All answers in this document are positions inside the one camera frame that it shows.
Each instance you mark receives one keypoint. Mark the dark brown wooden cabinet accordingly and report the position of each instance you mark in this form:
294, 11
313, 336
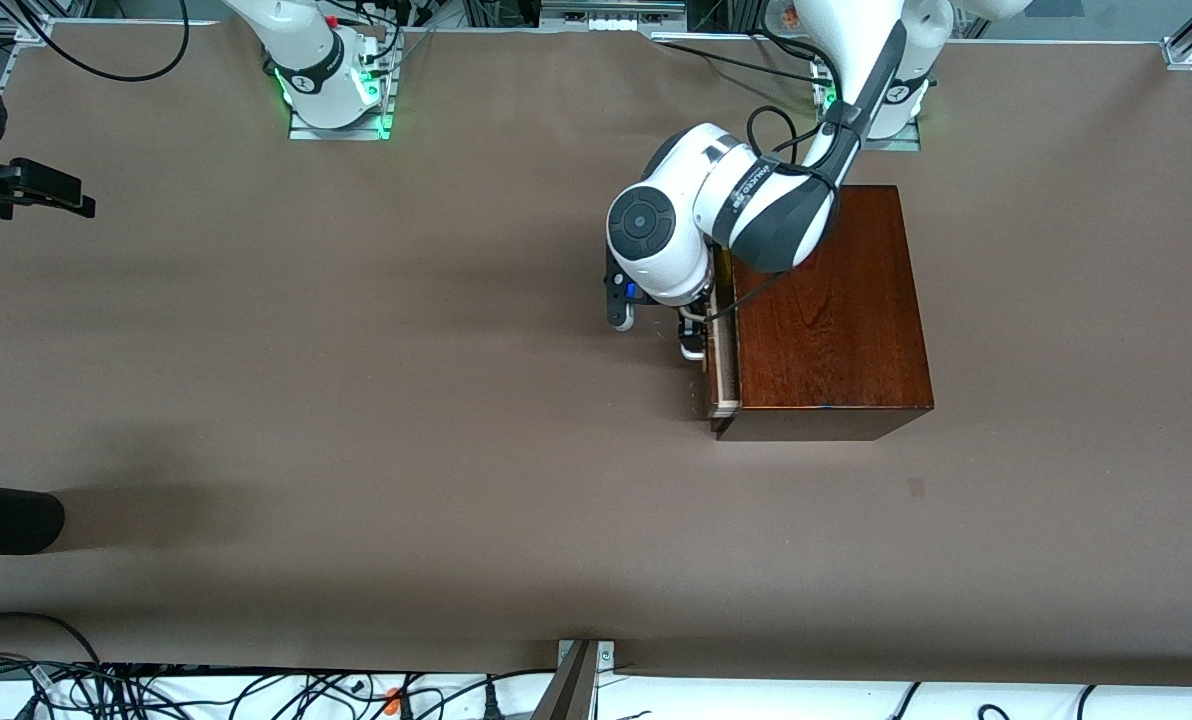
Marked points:
826, 300

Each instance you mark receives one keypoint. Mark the aluminium frame profile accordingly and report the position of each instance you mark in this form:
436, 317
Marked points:
31, 25

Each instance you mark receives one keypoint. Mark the orange connector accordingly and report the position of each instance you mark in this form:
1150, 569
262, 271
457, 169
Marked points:
393, 700

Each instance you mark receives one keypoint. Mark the grey power strip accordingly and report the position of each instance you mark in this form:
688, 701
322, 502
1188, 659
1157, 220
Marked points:
606, 22

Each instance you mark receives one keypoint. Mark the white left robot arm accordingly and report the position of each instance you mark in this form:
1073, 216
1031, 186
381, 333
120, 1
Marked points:
856, 60

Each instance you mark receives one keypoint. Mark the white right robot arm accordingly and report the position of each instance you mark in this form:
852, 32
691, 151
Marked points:
306, 60

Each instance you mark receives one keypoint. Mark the aluminium frame post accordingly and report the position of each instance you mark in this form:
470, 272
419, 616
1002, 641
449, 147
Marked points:
571, 690

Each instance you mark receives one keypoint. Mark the black rounded object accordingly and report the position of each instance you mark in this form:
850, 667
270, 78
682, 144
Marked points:
6, 520

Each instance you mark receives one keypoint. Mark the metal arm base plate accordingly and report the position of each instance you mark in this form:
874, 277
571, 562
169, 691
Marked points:
896, 145
346, 133

